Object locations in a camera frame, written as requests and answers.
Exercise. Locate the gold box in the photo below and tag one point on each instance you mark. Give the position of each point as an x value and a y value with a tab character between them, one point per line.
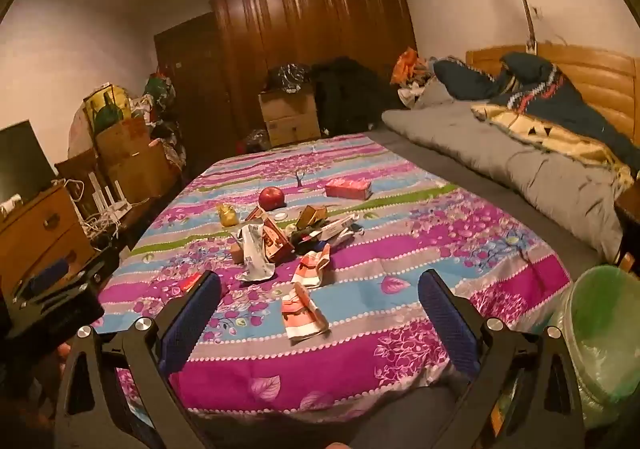
312	215

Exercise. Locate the red tissue box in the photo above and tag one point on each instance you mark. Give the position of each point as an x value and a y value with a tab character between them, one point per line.
348	189

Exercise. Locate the grey quilt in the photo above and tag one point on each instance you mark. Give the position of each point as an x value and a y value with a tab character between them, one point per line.
500	154

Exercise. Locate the white carton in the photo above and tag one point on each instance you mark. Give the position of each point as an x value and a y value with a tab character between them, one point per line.
335	228

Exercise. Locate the wooden drawer cabinet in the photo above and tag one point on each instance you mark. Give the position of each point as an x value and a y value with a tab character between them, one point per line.
40	239

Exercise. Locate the red cardboard box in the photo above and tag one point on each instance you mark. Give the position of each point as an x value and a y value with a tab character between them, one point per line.
277	241

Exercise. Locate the crumpled white paper bag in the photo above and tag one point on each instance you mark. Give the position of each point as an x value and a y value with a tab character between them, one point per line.
255	254

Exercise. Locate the small red wrapper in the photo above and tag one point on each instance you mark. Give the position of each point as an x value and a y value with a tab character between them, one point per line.
255	214

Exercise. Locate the dark grey bed sheet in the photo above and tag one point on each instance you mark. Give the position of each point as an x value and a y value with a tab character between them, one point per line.
475	199

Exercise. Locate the white router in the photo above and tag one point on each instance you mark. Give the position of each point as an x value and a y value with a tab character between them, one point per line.
107	194

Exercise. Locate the orange bag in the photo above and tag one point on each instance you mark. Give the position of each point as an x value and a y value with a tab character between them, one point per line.
407	61

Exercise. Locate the black packet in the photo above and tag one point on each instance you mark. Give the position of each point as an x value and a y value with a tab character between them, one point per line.
307	241

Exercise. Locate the yellow patterned blanket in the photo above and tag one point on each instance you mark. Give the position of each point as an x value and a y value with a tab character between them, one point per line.
550	129

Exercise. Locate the small yellow figurine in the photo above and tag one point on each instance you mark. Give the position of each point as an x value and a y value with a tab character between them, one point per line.
227	215

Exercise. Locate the wooden chair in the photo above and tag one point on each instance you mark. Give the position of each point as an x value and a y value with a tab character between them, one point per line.
627	261

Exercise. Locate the large wooden wardrobe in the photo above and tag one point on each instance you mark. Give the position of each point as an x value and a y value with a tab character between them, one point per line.
310	24

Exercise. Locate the light clothes pile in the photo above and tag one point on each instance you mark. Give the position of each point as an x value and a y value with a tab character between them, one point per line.
415	86

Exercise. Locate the brown cardboard box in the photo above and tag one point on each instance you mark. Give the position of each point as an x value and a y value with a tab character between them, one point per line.
287	105
294	131

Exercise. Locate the tan block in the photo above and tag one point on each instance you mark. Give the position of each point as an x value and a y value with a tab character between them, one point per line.
237	253

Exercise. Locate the flat red packet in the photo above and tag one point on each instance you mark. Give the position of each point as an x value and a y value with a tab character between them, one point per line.
192	281

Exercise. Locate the small dark shiny bag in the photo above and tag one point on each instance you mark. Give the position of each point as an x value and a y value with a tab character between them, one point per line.
255	139

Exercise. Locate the white round lid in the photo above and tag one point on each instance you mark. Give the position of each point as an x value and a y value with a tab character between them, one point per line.
281	216

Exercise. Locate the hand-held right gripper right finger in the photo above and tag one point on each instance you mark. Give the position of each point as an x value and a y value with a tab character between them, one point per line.
447	324

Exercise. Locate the black clothes pile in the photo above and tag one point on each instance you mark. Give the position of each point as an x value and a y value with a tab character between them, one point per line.
345	94

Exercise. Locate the shiny black bag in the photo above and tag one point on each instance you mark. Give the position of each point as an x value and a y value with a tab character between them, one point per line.
287	76

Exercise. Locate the green plastic bowl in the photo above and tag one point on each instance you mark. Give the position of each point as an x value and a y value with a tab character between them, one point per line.
605	329

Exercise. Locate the yellow green bag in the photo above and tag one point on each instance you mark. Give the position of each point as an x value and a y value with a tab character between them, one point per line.
107	106

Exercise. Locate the red apple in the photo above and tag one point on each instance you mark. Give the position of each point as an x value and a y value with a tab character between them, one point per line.
271	198

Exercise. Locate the floral striped bedsheet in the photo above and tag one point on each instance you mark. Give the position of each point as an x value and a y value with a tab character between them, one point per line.
400	249

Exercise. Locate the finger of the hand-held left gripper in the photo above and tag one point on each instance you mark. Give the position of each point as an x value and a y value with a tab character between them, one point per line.
55	311
49	271

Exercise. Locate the pink patterned cloth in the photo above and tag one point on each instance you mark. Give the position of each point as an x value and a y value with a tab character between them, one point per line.
77	134

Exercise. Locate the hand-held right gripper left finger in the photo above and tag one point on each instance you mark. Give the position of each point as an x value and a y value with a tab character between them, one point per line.
192	324

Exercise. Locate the dark blue patterned blanket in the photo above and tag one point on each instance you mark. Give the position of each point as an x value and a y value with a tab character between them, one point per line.
575	99

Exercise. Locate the black monitor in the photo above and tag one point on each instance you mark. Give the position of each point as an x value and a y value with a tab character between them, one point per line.
20	159

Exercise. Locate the large cardboard box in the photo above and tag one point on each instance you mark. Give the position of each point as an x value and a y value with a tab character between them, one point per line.
122	139
140	171

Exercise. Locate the colourful bag pile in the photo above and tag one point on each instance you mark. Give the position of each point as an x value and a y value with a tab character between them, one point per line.
160	89

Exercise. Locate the wooden headboard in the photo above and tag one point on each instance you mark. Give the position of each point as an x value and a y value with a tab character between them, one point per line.
600	64

